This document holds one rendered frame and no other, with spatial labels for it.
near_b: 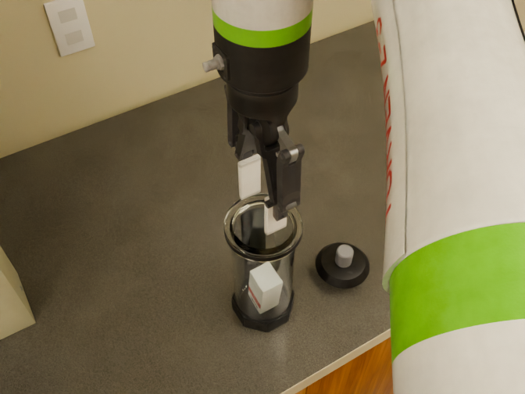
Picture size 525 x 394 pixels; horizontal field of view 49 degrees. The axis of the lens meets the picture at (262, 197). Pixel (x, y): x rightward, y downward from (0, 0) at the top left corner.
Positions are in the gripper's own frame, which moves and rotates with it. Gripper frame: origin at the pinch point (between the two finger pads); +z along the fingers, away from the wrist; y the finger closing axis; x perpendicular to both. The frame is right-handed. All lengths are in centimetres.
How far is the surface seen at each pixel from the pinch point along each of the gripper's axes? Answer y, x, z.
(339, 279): 3.9, 12.4, 24.7
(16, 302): -15.5, -34.3, 20.8
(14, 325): -15.5, -36.3, 26.2
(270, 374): 10.9, -4.9, 28.3
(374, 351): 11, 18, 45
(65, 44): -58, -10, 9
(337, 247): -1.5, 15.6, 24.6
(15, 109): -59, -23, 20
